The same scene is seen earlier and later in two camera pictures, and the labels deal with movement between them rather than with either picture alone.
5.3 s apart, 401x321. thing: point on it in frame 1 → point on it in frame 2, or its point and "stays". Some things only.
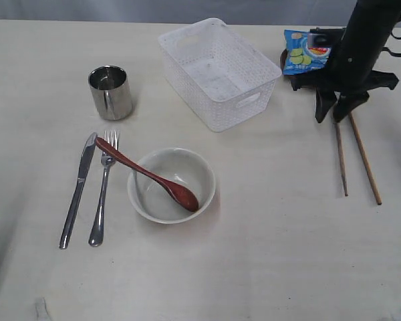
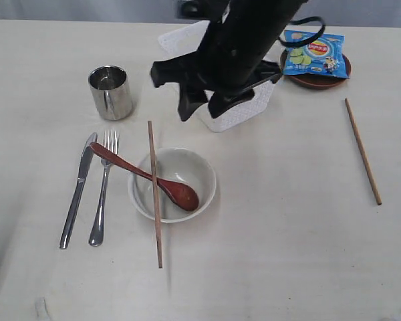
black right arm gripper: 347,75 → 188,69
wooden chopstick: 341,159 → 155,192
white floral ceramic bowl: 181,167 stays
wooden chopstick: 365,160 stays
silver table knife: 86,156 stays
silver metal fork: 111,137 stays
